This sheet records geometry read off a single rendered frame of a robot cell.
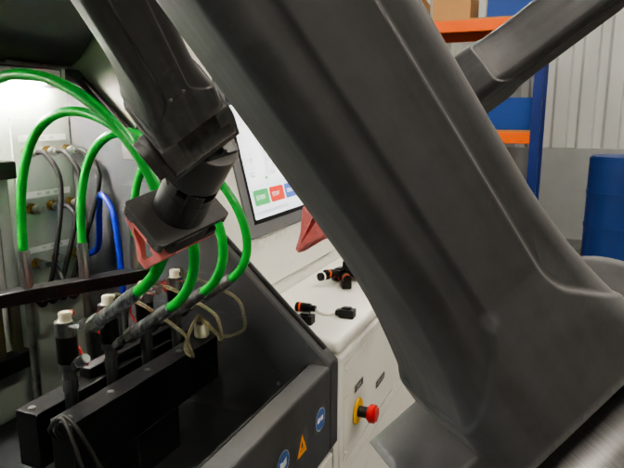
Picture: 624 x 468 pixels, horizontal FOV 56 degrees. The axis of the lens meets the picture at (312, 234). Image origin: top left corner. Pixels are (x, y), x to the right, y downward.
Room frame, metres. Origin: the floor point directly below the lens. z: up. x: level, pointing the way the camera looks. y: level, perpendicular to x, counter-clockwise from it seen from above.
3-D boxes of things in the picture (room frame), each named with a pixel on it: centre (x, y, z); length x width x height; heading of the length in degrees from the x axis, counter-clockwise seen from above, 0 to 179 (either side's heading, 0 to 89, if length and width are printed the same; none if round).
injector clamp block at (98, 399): (0.86, 0.28, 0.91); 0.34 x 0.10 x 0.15; 156
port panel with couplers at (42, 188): (1.08, 0.47, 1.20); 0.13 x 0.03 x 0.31; 156
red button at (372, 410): (1.05, -0.11, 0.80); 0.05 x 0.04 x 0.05; 156
